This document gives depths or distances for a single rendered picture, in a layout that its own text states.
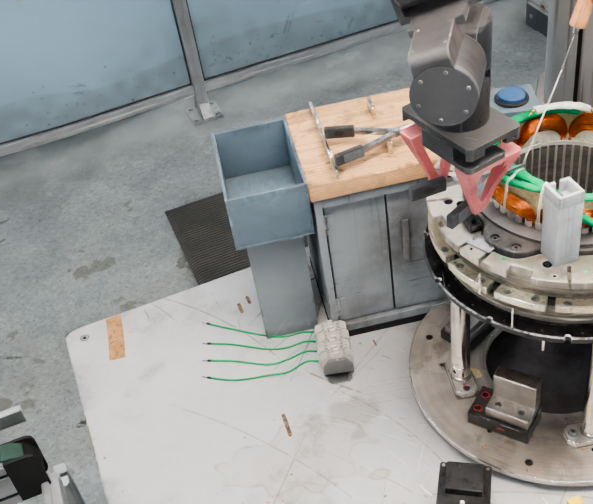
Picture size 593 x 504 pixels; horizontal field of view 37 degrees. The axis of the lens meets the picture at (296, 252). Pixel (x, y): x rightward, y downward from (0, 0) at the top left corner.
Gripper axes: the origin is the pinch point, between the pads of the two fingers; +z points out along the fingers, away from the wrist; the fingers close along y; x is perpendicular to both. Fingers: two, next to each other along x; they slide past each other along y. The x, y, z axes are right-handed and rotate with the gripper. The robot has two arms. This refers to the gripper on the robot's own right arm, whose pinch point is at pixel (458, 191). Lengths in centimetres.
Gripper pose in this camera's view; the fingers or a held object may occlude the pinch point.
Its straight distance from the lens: 91.3
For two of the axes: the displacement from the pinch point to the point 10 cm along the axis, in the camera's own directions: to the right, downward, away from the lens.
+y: 5.4, 5.0, -6.8
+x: 8.3, -4.3, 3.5
